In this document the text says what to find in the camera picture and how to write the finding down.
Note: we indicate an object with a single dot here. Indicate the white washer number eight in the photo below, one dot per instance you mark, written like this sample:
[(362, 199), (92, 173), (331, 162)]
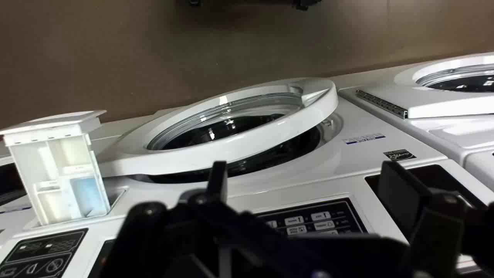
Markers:
[(309, 174)]

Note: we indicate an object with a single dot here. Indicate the white washer without number card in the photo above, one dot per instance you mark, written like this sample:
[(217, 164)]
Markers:
[(442, 133)]

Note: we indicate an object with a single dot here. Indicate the round door of unnumbered washer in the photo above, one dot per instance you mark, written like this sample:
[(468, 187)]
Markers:
[(438, 105)]

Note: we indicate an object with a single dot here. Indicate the round door of washer eight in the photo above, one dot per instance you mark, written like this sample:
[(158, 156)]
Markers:
[(232, 148)]

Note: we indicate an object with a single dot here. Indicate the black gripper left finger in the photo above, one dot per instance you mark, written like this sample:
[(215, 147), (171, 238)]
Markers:
[(155, 241)]

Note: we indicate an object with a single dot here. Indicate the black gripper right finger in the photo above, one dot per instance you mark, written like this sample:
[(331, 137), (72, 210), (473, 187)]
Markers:
[(438, 232)]

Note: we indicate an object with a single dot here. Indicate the white detergent drawer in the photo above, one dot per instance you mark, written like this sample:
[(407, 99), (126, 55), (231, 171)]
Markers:
[(56, 170)]

